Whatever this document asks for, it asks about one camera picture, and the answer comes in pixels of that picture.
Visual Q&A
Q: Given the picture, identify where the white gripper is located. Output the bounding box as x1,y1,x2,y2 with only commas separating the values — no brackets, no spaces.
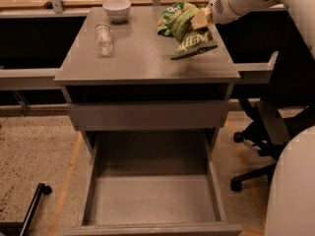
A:
191,0,250,30

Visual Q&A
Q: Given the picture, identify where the green jalapeno chip bag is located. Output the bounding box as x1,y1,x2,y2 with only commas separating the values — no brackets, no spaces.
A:
169,8,219,61

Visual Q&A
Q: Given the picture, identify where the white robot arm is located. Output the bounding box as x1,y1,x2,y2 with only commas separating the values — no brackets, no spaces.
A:
207,0,315,236

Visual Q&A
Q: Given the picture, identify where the light green chip bag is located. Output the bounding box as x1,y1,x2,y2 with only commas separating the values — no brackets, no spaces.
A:
157,1,198,41

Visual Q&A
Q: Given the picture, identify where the grey closed upper drawer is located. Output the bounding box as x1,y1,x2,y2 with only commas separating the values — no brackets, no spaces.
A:
68,100,229,131

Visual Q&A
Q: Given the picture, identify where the grey drawer cabinet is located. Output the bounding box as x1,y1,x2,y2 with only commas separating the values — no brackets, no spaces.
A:
55,6,239,151

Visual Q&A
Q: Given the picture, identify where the open grey middle drawer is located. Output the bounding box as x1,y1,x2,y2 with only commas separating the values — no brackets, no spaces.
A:
62,131,241,236

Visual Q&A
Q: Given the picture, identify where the white ceramic bowl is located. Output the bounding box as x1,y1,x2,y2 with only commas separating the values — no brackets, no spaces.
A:
102,0,131,23

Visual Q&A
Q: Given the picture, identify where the clear plastic water bottle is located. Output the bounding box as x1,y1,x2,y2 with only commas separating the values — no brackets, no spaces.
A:
95,23,114,57

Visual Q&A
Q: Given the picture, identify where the black office chair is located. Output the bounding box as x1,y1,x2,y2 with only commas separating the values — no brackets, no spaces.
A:
229,10,315,193

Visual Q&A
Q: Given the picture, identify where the black chair leg with caster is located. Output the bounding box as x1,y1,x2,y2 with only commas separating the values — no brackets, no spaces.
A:
0,183,52,236

